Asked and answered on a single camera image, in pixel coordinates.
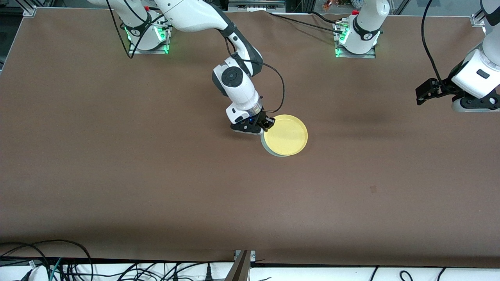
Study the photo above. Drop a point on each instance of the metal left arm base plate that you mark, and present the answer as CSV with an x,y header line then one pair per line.
x,y
371,56

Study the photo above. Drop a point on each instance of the pale green plate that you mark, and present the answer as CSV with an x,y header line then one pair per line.
x,y
271,150

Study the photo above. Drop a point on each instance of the black power plug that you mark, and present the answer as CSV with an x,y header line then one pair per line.
x,y
209,273

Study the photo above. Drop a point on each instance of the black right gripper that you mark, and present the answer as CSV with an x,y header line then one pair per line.
x,y
262,118

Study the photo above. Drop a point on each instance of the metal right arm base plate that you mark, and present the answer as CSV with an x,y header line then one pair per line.
x,y
134,50

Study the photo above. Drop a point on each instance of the aluminium profile post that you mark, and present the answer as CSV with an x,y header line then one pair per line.
x,y
241,267

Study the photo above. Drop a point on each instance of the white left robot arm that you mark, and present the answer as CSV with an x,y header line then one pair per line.
x,y
367,23

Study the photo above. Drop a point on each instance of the yellow plate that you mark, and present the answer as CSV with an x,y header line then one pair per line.
x,y
286,135

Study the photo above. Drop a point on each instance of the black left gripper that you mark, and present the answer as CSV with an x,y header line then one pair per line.
x,y
444,88

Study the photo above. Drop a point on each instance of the metal corner bracket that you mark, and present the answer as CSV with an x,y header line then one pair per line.
x,y
477,20
30,11

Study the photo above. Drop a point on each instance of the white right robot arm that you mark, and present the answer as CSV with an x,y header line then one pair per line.
x,y
234,89

